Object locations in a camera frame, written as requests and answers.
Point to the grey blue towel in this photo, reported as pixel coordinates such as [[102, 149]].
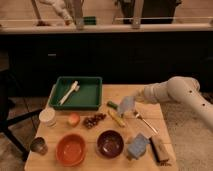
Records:
[[127, 103]]

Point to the small metal cup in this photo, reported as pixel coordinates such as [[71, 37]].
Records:
[[38, 145]]

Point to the yellow banana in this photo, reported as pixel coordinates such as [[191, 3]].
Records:
[[116, 118]]

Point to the green cucumber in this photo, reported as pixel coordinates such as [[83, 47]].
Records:
[[112, 105]]

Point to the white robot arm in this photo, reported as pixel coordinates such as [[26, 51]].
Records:
[[180, 89]]

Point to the bunch of dark grapes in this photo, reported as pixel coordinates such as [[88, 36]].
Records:
[[92, 121]]

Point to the blue sponge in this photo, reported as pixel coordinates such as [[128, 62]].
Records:
[[137, 147]]

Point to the green plastic tray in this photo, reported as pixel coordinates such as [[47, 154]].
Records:
[[88, 97]]

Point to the white dish brush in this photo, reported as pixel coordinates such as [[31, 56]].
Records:
[[74, 87]]

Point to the peach fruit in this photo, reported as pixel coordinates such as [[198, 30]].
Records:
[[73, 119]]

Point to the orange bowl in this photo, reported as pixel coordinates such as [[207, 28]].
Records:
[[70, 150]]

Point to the purple bowl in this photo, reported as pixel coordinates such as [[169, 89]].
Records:
[[110, 144]]

